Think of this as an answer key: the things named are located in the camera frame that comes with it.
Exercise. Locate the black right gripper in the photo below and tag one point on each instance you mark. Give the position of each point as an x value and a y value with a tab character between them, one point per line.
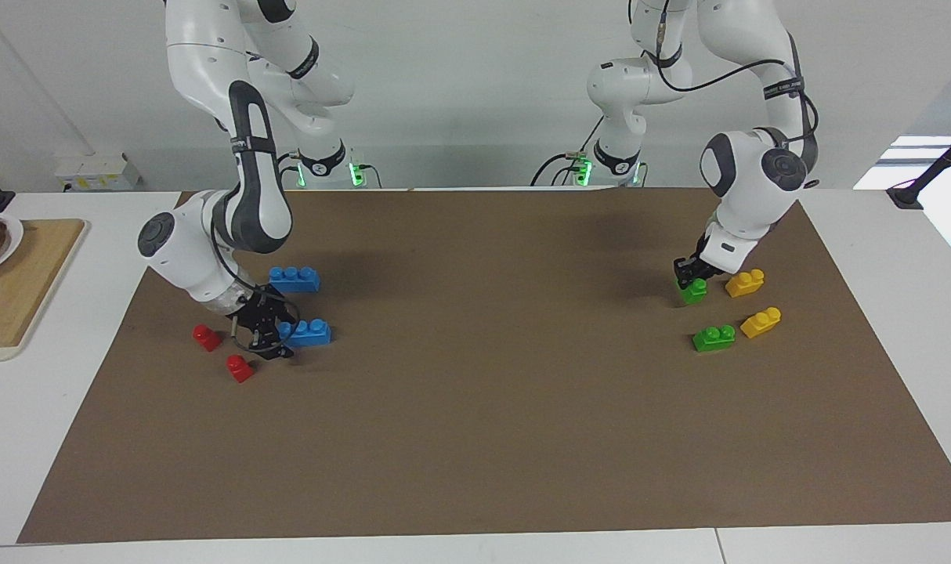
256	321

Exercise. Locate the white wall socket box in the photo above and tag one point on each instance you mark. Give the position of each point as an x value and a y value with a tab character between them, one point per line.
95	172

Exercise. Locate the red one-stud brick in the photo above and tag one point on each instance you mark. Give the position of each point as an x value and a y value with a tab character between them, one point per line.
240	368
207	338

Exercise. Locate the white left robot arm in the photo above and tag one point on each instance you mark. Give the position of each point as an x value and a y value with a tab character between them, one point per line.
757	180

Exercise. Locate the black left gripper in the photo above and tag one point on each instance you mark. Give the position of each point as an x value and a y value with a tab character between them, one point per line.
699	262

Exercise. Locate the brown table mat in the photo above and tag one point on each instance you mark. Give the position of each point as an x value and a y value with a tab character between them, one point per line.
475	407

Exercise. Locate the blue three-stud brick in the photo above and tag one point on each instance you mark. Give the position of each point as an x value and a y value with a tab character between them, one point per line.
312	334
297	280

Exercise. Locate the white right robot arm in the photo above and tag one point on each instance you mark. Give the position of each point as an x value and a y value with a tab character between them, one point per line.
252	180

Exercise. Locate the yellow two-stud brick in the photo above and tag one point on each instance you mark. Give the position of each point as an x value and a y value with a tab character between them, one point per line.
745	283
761	323

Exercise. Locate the black clamp stand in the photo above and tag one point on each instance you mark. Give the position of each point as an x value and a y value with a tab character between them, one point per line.
926	176

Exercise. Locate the green two-stud brick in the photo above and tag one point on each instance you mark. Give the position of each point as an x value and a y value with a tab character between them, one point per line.
714	338
695	293

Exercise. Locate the wooden cutting board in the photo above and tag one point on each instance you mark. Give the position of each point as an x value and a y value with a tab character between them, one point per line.
21	290

